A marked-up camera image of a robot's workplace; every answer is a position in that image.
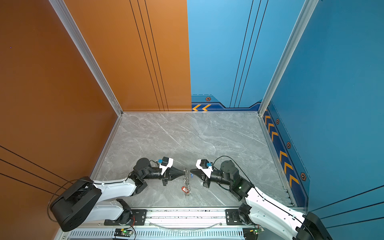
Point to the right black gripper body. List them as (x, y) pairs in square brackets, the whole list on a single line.
[(207, 181)]

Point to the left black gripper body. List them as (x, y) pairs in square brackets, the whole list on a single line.
[(165, 179)]

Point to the metal keyring with chain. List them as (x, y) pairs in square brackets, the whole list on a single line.
[(186, 179)]

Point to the red tag key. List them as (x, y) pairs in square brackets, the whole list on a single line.
[(185, 190)]

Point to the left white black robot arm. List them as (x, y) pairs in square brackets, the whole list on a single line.
[(87, 200)]

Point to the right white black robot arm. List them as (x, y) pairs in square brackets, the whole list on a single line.
[(257, 208)]

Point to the white vented grille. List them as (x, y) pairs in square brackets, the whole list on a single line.
[(159, 234)]

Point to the right small circuit board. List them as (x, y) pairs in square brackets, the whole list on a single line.
[(257, 229)]

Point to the green circuit board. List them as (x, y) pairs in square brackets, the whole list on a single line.
[(123, 234)]

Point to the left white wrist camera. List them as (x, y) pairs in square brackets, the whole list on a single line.
[(164, 164)]

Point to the aluminium front rail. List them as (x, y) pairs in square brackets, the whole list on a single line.
[(188, 218)]

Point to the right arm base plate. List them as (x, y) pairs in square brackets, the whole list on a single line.
[(236, 217)]

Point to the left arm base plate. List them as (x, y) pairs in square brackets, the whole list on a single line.
[(136, 216)]

